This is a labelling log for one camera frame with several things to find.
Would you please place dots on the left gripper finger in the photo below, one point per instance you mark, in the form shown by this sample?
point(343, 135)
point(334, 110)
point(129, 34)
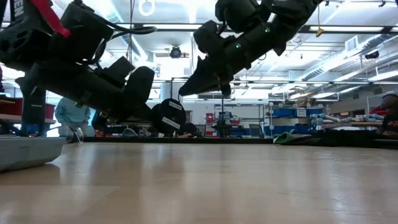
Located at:
point(150, 115)

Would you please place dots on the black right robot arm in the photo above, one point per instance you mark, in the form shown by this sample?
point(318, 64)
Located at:
point(248, 12)

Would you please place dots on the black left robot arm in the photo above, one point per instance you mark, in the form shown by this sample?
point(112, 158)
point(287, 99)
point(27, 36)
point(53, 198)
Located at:
point(62, 84)

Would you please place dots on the black bar stand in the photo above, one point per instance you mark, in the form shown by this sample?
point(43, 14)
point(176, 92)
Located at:
point(222, 109)

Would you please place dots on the person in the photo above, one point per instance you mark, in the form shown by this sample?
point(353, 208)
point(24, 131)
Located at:
point(73, 115)
point(388, 124)
point(188, 129)

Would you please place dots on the blue storage bin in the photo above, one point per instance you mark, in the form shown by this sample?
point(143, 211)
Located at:
point(292, 130)
point(286, 112)

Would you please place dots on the grey glove green cuff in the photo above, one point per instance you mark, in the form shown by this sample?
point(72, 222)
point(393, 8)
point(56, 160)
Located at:
point(284, 138)

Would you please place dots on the yellow hanging tag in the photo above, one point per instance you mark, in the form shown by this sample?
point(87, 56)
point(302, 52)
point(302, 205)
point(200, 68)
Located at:
point(319, 31)

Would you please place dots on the grey tool kit case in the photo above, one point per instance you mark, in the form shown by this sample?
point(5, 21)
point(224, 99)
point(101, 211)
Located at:
point(28, 152)

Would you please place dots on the red plastic storage bin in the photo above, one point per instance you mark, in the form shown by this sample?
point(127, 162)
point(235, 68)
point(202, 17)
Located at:
point(9, 107)

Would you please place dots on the wooden shelf board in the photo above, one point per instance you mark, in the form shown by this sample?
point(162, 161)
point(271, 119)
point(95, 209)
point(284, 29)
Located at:
point(9, 117)

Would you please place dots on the person's headphones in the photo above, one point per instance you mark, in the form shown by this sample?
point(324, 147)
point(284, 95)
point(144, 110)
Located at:
point(388, 95)

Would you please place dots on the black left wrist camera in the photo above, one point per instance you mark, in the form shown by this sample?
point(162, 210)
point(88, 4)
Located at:
point(115, 73)

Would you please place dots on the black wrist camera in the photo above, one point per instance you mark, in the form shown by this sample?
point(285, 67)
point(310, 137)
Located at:
point(115, 73)
point(205, 35)

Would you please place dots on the black overhead camera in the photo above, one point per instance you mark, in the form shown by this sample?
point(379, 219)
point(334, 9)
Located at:
point(175, 52)

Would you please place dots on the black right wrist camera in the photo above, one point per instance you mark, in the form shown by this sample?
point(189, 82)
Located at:
point(205, 35)

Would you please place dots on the black upright post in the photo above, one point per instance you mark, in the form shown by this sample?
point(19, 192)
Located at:
point(34, 118)

